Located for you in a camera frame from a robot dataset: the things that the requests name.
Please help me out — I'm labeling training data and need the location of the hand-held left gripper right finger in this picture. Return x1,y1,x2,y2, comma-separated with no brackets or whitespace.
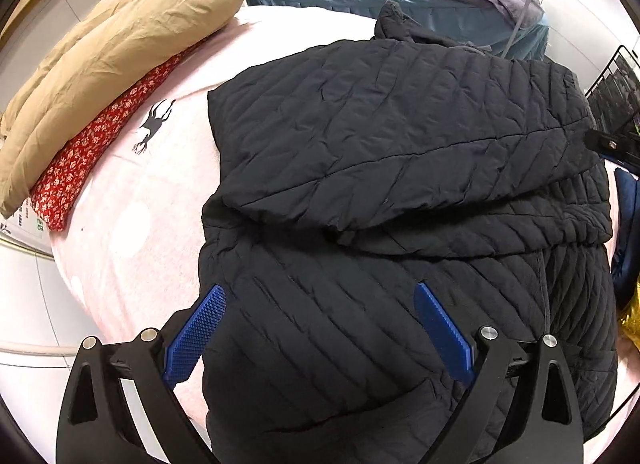
413,282,585,464

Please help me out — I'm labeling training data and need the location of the navy blue cloth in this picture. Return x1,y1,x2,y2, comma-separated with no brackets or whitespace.
611,168,640,297

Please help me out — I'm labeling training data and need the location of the tan pillow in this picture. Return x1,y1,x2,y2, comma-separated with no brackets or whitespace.
0,0,253,217

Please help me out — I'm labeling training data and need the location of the red floral pillow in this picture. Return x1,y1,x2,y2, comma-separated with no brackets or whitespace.
30,39,211,232

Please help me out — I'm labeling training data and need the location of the wall poster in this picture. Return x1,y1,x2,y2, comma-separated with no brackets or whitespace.
0,199,51,250

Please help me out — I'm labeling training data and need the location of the black quilted jacket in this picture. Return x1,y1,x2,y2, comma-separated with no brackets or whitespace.
198,0,618,464

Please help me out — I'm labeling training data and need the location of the pink polka dot blanket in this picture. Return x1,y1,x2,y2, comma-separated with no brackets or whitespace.
47,4,640,464

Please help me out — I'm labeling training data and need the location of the gold crinkled cloth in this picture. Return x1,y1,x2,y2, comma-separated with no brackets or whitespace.
619,294,640,342

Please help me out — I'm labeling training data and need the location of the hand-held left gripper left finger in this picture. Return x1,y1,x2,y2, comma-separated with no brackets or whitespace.
56,284,227,464

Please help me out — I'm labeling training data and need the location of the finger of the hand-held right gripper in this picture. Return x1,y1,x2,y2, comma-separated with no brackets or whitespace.
584,128,640,167

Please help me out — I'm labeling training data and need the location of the black wire rack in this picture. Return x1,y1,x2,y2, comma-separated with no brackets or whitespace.
584,44,640,145

